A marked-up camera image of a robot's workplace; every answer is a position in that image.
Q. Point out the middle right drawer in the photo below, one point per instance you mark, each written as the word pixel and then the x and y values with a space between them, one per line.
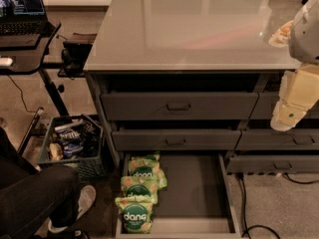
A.
pixel 269 139

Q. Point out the bottom right drawer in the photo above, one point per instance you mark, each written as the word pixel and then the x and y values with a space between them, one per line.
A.
pixel 273 164

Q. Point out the laptop computer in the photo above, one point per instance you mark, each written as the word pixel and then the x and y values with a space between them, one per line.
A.
pixel 22 17

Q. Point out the person's leg dark trousers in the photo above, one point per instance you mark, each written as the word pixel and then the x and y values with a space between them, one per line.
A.
pixel 28 196

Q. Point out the open bottom left drawer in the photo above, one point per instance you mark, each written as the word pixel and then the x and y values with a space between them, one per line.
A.
pixel 195 204

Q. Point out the middle left drawer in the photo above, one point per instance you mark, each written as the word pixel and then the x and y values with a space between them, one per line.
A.
pixel 175 139

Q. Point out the blue snack bag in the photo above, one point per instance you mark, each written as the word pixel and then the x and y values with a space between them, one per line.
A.
pixel 69 137

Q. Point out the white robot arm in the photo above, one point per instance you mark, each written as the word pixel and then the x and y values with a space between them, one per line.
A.
pixel 299 90

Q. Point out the green chip bag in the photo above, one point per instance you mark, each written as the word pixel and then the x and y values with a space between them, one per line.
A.
pixel 137 213
pixel 146 166
pixel 140 186

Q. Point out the top right drawer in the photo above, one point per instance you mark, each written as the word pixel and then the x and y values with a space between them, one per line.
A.
pixel 266 103

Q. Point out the black side desk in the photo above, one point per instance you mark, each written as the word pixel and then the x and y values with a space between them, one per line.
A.
pixel 28 62

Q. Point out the green plastic crate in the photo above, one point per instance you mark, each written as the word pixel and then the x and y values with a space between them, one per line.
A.
pixel 90 163

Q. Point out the white object on desk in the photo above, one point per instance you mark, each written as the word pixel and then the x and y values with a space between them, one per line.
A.
pixel 6 62

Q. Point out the black device on stand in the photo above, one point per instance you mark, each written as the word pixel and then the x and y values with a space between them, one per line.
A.
pixel 74 55

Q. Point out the top left drawer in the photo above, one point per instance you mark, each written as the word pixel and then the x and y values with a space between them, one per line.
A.
pixel 178 106

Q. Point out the grey drawer cabinet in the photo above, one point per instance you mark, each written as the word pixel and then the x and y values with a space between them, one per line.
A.
pixel 183 46

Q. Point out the white sneaker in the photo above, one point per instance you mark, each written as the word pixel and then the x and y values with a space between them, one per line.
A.
pixel 86 200

